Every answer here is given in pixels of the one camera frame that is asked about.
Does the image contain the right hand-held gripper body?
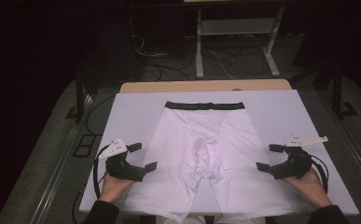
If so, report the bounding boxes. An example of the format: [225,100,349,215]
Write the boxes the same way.
[270,134,329,181]

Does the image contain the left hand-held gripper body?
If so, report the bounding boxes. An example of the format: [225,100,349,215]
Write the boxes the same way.
[98,137,146,183]

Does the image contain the white pants with black waistband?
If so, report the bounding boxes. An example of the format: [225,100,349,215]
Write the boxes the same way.
[123,101,294,224]

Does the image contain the person's left hand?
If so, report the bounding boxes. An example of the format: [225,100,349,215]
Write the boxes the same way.
[98,174,135,204]

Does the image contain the person's right hand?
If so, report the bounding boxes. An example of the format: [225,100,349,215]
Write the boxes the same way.
[282,167,333,209]

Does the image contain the white board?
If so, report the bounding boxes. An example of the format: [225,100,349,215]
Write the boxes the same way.
[78,89,360,217]

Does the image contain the black metal stand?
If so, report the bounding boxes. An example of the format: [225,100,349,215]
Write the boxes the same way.
[65,69,100,123]
[330,60,358,119]

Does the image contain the wooden table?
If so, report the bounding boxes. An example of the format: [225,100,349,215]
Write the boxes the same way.
[119,78,293,94]

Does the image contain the dark cabinet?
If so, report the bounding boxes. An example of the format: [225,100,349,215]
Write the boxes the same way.
[83,13,146,82]

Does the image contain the white metal stand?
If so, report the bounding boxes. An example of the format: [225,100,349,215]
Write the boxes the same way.
[195,5,286,79]

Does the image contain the left hand-held gripper black cable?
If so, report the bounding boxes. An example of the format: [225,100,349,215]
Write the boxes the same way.
[92,144,111,200]

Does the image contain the hand-held gripper black cable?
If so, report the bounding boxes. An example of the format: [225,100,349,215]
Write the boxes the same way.
[92,144,111,200]
[308,153,330,194]

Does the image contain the right hand-held gripper black cable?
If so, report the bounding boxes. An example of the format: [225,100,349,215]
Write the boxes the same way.
[308,153,330,194]

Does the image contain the black floor outlet frame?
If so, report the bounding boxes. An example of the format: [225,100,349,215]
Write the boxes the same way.
[72,133,104,159]

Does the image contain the long black floor cable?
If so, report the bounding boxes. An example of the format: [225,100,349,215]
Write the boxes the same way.
[72,94,118,224]

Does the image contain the metal floor rail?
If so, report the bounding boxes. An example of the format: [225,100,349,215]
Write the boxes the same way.
[28,92,95,224]
[330,115,361,195]

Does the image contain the black floor cable bundle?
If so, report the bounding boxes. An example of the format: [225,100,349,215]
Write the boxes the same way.
[131,34,199,82]

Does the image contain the white floor cable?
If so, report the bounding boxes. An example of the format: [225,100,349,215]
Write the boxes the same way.
[204,48,236,80]

